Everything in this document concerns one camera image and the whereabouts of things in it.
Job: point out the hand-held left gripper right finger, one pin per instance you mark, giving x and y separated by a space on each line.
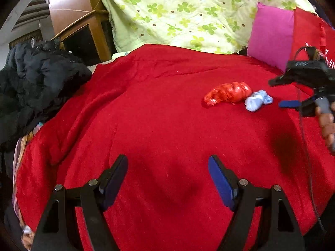
221 180

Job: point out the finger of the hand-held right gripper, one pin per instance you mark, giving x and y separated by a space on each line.
280 80
288 104

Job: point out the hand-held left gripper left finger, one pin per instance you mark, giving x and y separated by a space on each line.
115 180

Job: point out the white blue knotted bag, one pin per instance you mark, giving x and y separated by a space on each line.
255 102

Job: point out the red paper bag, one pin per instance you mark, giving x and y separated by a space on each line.
303 31

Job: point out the person's right hand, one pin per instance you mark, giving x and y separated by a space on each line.
327 125

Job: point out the pink pillow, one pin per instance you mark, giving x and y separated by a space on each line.
269 36

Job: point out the red plastic bag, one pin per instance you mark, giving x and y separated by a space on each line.
227 92

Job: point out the red blanket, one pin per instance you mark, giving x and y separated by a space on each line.
157 123

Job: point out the striped cloth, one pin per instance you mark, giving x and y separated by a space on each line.
19 162

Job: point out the black jacket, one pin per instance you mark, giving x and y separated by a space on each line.
39 78

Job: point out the green clover quilt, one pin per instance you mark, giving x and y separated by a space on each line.
170 13

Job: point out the wooden furniture frame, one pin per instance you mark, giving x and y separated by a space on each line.
96 31

